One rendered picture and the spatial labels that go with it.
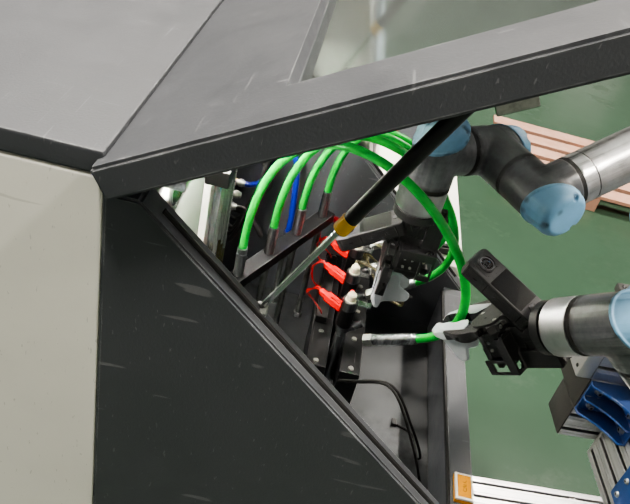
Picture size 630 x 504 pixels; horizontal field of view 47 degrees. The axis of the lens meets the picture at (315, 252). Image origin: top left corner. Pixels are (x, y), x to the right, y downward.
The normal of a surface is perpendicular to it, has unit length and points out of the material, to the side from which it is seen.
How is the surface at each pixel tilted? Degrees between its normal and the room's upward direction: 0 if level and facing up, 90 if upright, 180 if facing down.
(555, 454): 0
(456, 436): 0
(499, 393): 0
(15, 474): 90
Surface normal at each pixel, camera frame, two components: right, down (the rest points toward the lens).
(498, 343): -0.69, 0.50
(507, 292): 0.26, -0.55
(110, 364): -0.12, 0.57
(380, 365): 0.20, -0.78
